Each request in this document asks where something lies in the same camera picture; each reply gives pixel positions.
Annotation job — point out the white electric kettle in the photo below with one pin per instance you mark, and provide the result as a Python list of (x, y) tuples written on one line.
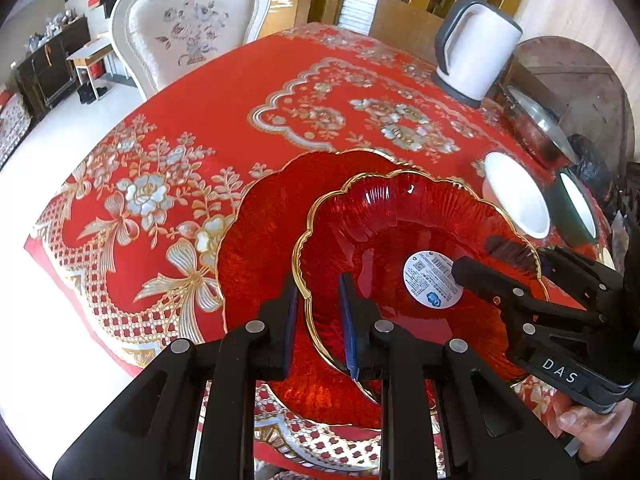
[(472, 46)]

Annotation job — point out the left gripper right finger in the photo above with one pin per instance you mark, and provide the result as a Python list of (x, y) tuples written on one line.
[(489, 433)]

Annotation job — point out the floral sofa with red cushions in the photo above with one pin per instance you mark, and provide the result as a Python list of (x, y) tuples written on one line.
[(15, 124)]

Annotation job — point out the dark wooden sideboard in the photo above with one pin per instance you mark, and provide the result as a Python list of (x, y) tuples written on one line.
[(45, 75)]

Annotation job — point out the white ceramic bowl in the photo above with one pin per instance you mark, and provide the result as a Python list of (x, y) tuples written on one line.
[(508, 185)]

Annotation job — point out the person's right hand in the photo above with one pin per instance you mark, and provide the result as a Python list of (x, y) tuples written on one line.
[(595, 432)]

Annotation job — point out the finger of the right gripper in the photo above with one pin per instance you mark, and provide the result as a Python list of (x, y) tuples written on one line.
[(588, 282), (513, 299)]

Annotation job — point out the small red glass plate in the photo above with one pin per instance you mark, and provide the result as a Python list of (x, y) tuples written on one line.
[(397, 235)]

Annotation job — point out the wooden chair back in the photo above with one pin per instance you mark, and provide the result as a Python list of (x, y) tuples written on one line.
[(406, 27)]

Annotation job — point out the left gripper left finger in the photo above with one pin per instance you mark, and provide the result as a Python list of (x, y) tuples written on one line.
[(191, 412)]

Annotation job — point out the black plastic bag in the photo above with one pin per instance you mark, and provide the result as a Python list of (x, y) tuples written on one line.
[(591, 168)]

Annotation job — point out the large red wedding plate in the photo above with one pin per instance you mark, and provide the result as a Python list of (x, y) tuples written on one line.
[(255, 258)]

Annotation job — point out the small white side table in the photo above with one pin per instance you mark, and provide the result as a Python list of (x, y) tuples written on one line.
[(88, 55)]

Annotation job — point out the white ornate chair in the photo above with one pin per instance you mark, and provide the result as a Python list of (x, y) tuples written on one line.
[(161, 41)]

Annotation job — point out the red floral tablecloth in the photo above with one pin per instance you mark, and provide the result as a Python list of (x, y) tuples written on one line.
[(133, 236)]

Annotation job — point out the green plastic bowl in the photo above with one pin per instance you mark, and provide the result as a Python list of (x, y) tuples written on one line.
[(570, 211)]

